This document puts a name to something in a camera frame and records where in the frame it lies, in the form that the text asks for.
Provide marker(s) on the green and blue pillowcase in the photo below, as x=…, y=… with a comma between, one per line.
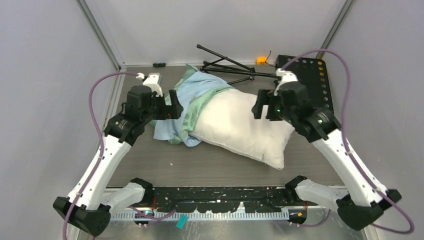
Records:
x=194, y=91

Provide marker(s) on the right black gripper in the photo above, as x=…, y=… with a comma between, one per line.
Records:
x=263, y=94

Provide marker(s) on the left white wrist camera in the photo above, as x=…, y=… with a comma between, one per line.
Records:
x=152, y=80

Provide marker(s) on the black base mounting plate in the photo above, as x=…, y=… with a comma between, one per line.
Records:
x=220, y=199

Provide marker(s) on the teal tape piece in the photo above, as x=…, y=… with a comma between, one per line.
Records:
x=182, y=221

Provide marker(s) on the slotted cable duct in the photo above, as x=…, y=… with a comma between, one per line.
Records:
x=239, y=215

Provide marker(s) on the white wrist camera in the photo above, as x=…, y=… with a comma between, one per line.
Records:
x=285, y=77
x=152, y=80

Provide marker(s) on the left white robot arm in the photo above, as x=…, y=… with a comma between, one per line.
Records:
x=86, y=207

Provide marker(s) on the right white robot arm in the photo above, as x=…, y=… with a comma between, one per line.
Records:
x=359, y=205

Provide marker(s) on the black folding stand tripod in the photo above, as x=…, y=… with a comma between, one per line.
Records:
x=227, y=65

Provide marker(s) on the black perforated stand plate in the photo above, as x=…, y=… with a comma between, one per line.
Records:
x=313, y=74

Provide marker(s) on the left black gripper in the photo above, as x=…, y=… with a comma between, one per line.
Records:
x=168, y=112

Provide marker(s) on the orange round object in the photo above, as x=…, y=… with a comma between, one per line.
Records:
x=262, y=60

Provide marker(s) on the small black wall bracket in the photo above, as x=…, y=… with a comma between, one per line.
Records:
x=159, y=65

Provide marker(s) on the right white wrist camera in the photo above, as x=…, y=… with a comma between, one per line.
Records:
x=285, y=77

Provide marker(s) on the white pillow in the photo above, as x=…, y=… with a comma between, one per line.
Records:
x=226, y=121

